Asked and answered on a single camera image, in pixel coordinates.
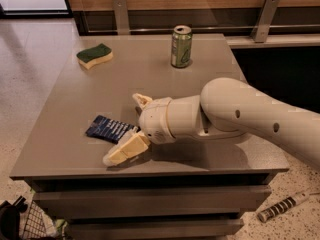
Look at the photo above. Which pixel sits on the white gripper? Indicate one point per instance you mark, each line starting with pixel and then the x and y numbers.
pixel 155 121

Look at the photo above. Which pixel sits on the blue rxbar blueberry wrapper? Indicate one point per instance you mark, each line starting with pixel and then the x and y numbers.
pixel 108 129

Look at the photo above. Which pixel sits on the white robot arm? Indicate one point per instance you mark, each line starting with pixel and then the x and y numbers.
pixel 225 108

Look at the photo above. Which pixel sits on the green and yellow sponge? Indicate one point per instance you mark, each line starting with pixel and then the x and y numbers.
pixel 91 57

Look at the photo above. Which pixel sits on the grey drawer cabinet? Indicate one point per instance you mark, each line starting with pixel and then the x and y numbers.
pixel 194 182

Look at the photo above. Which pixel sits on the green soda can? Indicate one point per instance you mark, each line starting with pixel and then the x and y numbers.
pixel 181 46

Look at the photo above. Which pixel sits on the lower grey drawer front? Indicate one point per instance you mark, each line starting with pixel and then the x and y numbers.
pixel 159 230

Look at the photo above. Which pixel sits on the black white striped tool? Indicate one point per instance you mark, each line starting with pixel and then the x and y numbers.
pixel 282 206

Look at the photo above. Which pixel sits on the left metal wall bracket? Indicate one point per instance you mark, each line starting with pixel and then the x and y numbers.
pixel 121 16

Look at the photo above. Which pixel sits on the metal wall bracket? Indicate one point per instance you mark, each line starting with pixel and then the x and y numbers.
pixel 261 29
pixel 121 16

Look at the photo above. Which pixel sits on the black wire basket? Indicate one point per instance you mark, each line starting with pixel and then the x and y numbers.
pixel 27 221

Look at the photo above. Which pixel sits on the right metal wall bracket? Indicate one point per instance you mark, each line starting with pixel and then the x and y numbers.
pixel 261 29

